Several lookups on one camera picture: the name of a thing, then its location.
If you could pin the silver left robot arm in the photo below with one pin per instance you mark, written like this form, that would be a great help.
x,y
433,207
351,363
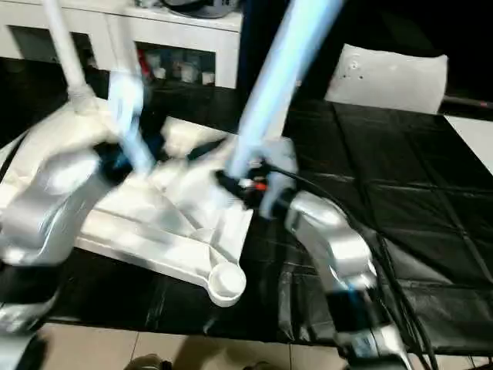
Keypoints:
x,y
46,208

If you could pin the white plastic table top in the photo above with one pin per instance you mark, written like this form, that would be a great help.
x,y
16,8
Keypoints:
x,y
169,223

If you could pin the white cabinet with glass doors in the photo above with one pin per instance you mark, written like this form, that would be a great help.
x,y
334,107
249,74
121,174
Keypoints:
x,y
185,38

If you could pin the white flat panel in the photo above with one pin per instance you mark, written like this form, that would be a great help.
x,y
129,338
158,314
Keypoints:
x,y
385,77

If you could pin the black work mat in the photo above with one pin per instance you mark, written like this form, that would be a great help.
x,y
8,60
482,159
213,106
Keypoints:
x,y
431,231

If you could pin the white flat sheet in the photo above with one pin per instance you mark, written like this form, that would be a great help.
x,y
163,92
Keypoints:
x,y
471,142

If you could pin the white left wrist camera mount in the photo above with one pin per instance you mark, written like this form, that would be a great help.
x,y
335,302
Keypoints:
x,y
129,116

